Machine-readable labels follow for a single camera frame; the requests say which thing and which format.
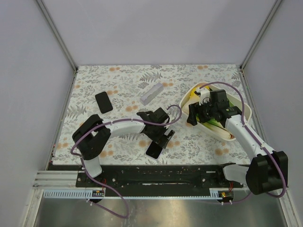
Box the black smartphone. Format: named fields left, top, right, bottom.
left=145, top=142, right=163, bottom=159

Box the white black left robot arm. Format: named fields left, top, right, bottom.
left=72, top=108, right=175, bottom=178

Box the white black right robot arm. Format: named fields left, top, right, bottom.
left=187, top=88, right=288, bottom=195

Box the black phone on table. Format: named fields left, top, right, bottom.
left=95, top=92, right=113, bottom=114

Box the yellow toy vegetable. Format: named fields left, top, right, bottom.
left=189, top=86, right=210, bottom=97

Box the toy bok choy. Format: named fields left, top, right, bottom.
left=202, top=119, right=234, bottom=140

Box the clear acrylic block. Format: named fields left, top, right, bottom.
left=140, top=83, right=164, bottom=105

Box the white oval basket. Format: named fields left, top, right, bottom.
left=179, top=82, right=252, bottom=142

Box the floral tablecloth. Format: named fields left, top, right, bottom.
left=52, top=63, right=273, bottom=166

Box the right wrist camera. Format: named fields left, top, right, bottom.
left=197, top=88, right=210, bottom=105

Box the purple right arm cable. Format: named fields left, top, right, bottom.
left=198, top=81, right=287, bottom=205

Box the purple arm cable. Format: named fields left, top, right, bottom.
left=198, top=81, right=287, bottom=205
left=71, top=105, right=183, bottom=219

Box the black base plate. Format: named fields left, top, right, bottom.
left=75, top=164, right=244, bottom=197

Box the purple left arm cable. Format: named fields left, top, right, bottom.
left=71, top=105, right=183, bottom=219

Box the aluminium rail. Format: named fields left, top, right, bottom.
left=33, top=171, right=78, bottom=188

